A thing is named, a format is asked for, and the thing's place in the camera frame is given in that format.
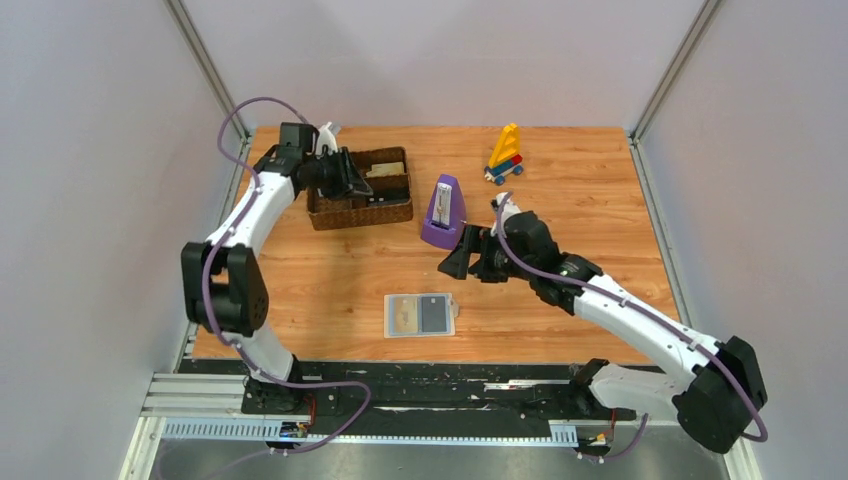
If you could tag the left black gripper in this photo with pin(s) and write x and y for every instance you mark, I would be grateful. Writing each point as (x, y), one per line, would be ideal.
(342, 175)

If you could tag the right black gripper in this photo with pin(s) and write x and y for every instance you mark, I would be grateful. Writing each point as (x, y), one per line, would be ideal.
(477, 254)

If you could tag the white card holder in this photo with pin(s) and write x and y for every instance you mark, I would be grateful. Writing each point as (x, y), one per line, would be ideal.
(454, 311)

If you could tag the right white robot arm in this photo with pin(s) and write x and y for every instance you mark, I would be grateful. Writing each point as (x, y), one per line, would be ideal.
(714, 389)

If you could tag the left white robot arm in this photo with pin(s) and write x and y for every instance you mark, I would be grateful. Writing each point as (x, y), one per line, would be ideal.
(224, 290)

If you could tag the beige card in basket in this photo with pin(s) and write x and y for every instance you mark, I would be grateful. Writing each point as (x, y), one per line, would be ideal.
(397, 167)

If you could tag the grey card in holder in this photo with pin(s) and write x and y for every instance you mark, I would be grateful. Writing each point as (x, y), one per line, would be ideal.
(434, 314)

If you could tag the brown wicker divided basket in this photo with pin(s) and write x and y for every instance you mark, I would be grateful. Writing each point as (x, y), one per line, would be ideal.
(375, 189)

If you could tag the purple metronome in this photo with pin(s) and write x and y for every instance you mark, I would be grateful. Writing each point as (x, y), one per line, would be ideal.
(446, 215)

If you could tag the colourful toy block car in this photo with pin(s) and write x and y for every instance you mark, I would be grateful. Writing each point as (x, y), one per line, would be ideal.
(505, 158)

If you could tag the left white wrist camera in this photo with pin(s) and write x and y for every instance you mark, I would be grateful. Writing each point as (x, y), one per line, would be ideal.
(326, 142)

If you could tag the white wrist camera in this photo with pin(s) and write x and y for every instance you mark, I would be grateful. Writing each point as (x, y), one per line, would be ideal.
(503, 211)
(326, 142)

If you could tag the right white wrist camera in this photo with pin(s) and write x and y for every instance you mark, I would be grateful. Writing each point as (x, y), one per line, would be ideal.
(503, 211)

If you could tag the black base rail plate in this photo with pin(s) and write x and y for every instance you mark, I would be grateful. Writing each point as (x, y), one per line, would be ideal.
(432, 398)

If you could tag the white slotted cable duct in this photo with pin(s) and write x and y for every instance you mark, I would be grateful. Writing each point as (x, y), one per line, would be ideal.
(560, 434)

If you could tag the left aluminium frame post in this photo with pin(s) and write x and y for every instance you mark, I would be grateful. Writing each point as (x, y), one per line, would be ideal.
(191, 35)

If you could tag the aluminium frame post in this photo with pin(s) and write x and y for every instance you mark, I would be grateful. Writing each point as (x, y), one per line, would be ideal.
(191, 35)
(693, 36)

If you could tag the right aluminium frame post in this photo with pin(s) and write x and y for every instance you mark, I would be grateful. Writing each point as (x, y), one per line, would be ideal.
(693, 36)

